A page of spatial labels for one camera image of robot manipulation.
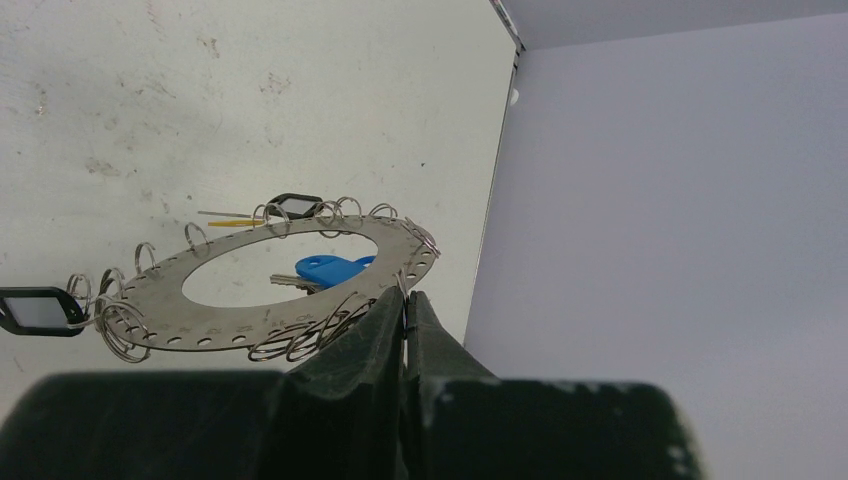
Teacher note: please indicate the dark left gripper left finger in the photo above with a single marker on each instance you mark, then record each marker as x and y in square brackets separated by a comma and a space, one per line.
[333, 417]

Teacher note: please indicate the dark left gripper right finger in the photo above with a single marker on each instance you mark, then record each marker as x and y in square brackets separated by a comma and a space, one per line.
[463, 422]

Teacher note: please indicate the aluminium right side rail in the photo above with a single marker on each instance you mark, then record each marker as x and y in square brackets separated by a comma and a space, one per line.
[489, 57]

